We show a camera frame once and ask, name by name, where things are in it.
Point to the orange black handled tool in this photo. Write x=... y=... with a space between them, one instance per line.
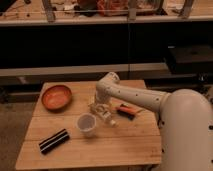
x=126 y=111

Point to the clear plastic bottle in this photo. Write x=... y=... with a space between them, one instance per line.
x=103 y=111

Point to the wooden table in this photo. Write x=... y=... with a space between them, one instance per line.
x=135 y=142

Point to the orange ceramic bowl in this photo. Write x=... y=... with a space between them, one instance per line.
x=56 y=97

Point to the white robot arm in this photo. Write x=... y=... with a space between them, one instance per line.
x=187 y=116

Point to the black box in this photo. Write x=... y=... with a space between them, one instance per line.
x=190 y=59

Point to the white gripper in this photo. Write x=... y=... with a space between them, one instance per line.
x=101 y=98

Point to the clear plastic cup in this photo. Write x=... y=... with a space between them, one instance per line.
x=86 y=124

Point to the long metal shelf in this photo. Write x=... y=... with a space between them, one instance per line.
x=83 y=12

